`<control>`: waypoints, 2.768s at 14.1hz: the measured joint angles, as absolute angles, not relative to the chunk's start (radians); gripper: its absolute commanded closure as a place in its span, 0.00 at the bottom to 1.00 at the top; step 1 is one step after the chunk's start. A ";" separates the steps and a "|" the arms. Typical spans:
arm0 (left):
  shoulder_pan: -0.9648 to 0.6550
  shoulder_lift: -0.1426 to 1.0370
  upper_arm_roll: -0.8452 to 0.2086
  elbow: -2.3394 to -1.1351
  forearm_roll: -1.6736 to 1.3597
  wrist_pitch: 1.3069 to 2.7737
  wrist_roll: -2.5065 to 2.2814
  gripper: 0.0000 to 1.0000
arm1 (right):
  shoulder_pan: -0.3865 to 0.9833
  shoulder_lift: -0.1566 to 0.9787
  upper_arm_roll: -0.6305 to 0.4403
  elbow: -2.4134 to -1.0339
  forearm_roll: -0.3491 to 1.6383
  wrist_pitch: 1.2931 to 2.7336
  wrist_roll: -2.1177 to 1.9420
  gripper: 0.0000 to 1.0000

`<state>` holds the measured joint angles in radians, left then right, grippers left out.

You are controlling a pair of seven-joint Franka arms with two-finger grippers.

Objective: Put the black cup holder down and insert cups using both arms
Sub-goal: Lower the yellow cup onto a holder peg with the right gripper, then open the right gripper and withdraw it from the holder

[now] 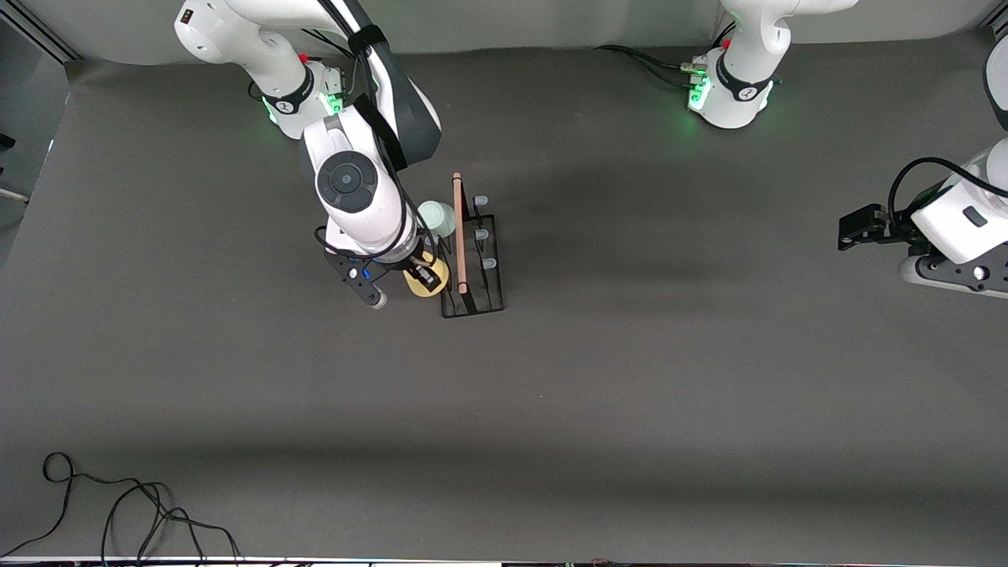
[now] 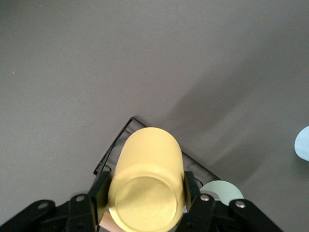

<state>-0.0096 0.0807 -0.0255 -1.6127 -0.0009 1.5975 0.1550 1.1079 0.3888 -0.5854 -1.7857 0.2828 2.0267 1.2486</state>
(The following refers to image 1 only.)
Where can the yellow plastic cup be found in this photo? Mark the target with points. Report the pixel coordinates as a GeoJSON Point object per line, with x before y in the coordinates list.
{"type": "Point", "coordinates": [421, 290]}

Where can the pale green plastic cup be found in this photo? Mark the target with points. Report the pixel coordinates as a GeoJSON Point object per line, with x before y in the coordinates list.
{"type": "Point", "coordinates": [439, 219]}

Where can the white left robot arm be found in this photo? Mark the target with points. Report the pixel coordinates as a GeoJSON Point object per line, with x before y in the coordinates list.
{"type": "Point", "coordinates": [748, 47]}

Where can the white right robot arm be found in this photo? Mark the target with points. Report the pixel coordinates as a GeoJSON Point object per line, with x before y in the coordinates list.
{"type": "Point", "coordinates": [386, 220]}

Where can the dark grey table mat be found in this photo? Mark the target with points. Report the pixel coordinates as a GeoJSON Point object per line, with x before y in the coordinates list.
{"type": "Point", "coordinates": [551, 394]}

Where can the aluminium frame rail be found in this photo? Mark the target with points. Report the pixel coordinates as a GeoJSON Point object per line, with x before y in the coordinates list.
{"type": "Point", "coordinates": [39, 30]}

